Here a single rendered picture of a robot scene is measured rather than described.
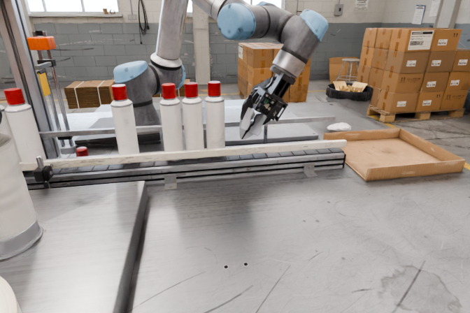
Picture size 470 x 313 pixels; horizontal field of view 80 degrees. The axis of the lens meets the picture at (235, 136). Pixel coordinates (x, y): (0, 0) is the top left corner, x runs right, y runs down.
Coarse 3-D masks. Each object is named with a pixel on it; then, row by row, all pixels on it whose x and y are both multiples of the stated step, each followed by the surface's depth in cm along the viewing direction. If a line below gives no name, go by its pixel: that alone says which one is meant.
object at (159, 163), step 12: (228, 156) 78; (240, 156) 78; (252, 156) 78; (264, 156) 78; (276, 156) 78; (60, 168) 72; (72, 168) 72; (84, 168) 72; (96, 168) 72; (108, 168) 72; (120, 168) 72; (132, 168) 73
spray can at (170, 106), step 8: (168, 88) 69; (168, 96) 69; (160, 104) 70; (168, 104) 69; (176, 104) 70; (168, 112) 70; (176, 112) 71; (168, 120) 71; (176, 120) 71; (168, 128) 72; (176, 128) 72; (168, 136) 73; (176, 136) 73; (168, 144) 73; (176, 144) 74; (168, 160) 75; (176, 160) 75
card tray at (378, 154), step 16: (400, 128) 102; (352, 144) 98; (368, 144) 98; (384, 144) 98; (400, 144) 98; (416, 144) 95; (432, 144) 89; (352, 160) 86; (368, 160) 86; (384, 160) 86; (400, 160) 86; (416, 160) 86; (432, 160) 86; (448, 160) 84; (464, 160) 79; (368, 176) 75; (384, 176) 76; (400, 176) 77; (416, 176) 78
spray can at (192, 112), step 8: (192, 88) 70; (192, 96) 71; (184, 104) 71; (192, 104) 71; (200, 104) 72; (184, 112) 72; (192, 112) 71; (200, 112) 73; (184, 120) 73; (192, 120) 72; (200, 120) 73; (184, 128) 75; (192, 128) 73; (200, 128) 74; (192, 136) 74; (200, 136) 75; (192, 144) 75; (200, 144) 76
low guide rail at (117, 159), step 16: (288, 144) 78; (304, 144) 78; (320, 144) 79; (336, 144) 80; (48, 160) 69; (64, 160) 69; (80, 160) 69; (96, 160) 70; (112, 160) 70; (128, 160) 71; (144, 160) 72; (160, 160) 73
